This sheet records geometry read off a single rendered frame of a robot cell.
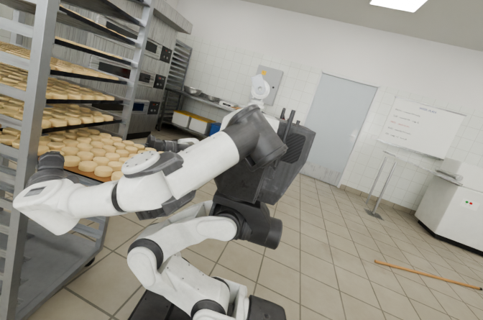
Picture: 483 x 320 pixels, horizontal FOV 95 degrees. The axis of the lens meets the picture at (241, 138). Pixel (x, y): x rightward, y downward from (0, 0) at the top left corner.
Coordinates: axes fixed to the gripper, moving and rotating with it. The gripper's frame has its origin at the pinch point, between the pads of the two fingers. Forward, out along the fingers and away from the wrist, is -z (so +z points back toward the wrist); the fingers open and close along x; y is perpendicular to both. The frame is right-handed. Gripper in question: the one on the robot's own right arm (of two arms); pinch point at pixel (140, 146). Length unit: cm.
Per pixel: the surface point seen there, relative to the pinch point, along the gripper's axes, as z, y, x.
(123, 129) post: -6.8, -7.5, 5.2
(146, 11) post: -7, -8, 60
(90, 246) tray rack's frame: -10, -10, -62
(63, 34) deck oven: -30, -217, 44
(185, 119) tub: 172, -295, -40
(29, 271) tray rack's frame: -34, -1, -62
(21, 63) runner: -42, 16, 28
